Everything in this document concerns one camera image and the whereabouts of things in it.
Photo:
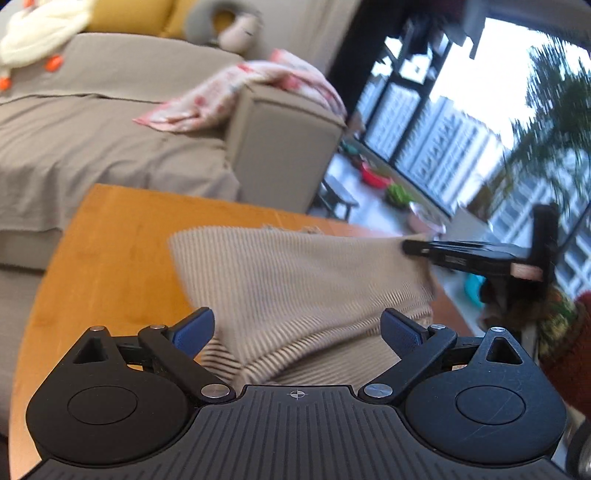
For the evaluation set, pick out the beige fabric sofa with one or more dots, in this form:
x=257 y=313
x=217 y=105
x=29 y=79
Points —
x=64 y=132

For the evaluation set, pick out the red plastic basin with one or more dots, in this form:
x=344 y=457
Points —
x=373 y=178

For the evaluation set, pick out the green potted palm plant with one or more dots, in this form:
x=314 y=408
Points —
x=553 y=146

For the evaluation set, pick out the striped beige knit garment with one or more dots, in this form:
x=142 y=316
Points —
x=296 y=308

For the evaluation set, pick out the turquoise plastic object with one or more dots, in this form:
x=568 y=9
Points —
x=472 y=288

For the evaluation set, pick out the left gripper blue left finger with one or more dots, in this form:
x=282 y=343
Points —
x=173 y=351

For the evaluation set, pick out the mustard yellow cushion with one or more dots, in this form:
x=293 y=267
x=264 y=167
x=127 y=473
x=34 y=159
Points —
x=158 y=18

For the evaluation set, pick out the grey neck pillow plush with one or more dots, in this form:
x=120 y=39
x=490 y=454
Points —
x=232 y=26

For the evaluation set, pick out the pink floral blanket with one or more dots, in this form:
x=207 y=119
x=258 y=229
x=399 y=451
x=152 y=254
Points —
x=214 y=100

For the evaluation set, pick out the white duck plush toy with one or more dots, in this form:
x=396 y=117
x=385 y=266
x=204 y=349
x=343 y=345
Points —
x=39 y=32

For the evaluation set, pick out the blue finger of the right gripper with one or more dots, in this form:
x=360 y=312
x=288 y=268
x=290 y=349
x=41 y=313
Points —
x=418 y=246

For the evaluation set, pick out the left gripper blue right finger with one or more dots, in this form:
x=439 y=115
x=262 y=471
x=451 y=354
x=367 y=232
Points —
x=421 y=351

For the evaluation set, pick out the green plastic basin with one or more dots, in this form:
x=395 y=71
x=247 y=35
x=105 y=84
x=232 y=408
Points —
x=398 y=197

